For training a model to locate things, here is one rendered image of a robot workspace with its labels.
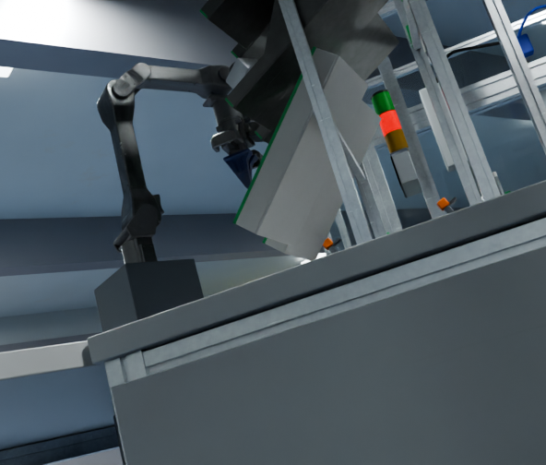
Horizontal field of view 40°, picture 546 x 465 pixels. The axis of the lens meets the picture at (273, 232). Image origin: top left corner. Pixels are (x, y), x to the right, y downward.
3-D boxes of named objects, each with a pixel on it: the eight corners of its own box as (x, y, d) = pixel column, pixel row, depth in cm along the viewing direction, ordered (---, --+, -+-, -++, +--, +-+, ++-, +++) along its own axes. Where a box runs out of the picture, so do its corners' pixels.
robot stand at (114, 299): (115, 396, 132) (93, 290, 137) (183, 383, 140) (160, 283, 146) (150, 376, 122) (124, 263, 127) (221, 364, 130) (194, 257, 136)
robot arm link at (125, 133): (104, 77, 145) (135, 77, 148) (93, 96, 151) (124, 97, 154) (136, 229, 135) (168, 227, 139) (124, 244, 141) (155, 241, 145)
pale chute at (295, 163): (256, 234, 107) (232, 222, 109) (293, 246, 119) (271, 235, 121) (339, 54, 105) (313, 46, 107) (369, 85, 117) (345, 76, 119)
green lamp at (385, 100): (375, 114, 174) (369, 96, 175) (379, 122, 179) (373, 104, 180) (397, 107, 173) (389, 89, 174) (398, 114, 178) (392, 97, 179)
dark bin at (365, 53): (262, 140, 126) (236, 113, 129) (293, 159, 138) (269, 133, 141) (377, 12, 121) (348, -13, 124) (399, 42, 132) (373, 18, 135)
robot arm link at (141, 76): (114, 95, 144) (106, 49, 147) (101, 117, 150) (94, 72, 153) (246, 105, 159) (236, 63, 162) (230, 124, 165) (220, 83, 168)
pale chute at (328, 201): (283, 253, 121) (262, 242, 123) (314, 262, 133) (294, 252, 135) (357, 95, 120) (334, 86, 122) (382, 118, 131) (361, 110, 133)
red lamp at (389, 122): (383, 134, 173) (376, 114, 174) (385, 140, 177) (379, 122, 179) (403, 125, 172) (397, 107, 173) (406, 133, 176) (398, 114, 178)
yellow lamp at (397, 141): (389, 152, 171) (383, 134, 173) (392, 159, 176) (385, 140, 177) (409, 145, 170) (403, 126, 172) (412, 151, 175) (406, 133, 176)
